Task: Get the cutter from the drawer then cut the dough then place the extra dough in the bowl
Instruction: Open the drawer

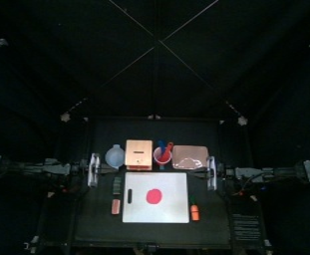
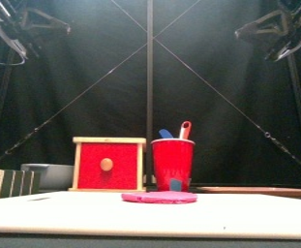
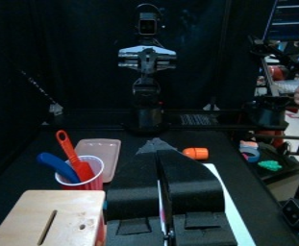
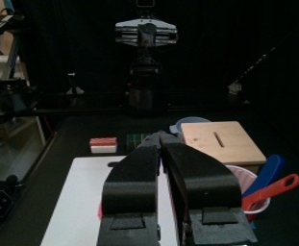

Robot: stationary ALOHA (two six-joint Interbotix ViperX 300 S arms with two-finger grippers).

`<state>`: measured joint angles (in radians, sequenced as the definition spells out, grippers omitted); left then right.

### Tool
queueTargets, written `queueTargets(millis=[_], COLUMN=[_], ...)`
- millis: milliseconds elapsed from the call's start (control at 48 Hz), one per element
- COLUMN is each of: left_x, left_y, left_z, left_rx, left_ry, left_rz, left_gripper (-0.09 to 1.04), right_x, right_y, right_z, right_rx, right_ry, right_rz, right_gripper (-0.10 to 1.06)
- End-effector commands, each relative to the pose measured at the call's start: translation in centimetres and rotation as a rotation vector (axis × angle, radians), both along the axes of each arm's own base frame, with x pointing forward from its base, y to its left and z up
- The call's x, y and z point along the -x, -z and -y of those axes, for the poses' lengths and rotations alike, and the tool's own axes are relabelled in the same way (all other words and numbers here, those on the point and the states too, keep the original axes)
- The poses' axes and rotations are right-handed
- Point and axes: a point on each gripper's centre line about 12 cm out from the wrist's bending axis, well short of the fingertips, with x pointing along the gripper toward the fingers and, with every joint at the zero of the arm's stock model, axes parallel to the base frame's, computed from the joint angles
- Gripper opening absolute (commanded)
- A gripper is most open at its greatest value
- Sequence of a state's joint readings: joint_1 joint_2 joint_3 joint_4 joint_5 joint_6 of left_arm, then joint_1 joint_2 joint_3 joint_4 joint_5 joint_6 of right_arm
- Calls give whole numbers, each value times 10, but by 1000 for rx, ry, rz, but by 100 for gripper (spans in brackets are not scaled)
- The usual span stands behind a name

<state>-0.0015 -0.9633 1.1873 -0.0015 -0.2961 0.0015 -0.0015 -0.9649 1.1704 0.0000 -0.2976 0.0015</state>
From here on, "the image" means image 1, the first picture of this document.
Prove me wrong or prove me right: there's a red front drawer with knob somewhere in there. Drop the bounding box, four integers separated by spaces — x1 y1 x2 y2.
128 164 154 171

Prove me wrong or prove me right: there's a wooden drawer box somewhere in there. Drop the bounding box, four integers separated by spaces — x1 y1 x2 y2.
125 138 156 171

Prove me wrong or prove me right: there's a light blue plastic bowl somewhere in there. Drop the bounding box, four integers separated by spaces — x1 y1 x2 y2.
105 143 128 169

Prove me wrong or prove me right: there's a pink dough disc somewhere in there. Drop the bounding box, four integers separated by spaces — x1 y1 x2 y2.
146 188 164 205

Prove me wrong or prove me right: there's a green striped toy block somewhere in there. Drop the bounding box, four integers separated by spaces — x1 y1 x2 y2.
113 176 125 195

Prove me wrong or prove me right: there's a pink brown tray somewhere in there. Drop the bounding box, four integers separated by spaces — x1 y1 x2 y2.
170 144 210 171

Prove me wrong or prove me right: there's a red plastic cup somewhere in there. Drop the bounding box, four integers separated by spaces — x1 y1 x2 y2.
153 146 173 166

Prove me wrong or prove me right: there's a red plastic utensil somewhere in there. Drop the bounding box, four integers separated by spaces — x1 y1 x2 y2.
162 141 176 160

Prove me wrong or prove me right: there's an orange toy carrot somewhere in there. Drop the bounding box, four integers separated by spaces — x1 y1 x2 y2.
189 195 201 222

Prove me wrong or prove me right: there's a blue plastic utensil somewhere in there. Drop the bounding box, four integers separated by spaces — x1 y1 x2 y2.
157 139 166 157

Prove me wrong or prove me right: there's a white cutting board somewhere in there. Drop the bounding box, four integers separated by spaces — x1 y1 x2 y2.
122 171 190 224

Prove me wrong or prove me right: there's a printed black label sheet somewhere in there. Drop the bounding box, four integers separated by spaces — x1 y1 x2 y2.
230 212 263 243

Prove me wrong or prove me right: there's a black backdrop cloth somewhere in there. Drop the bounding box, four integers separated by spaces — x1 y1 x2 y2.
0 0 310 167

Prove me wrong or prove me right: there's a thin diagonal brace wire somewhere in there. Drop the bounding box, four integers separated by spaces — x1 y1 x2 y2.
107 0 245 118
66 0 220 114

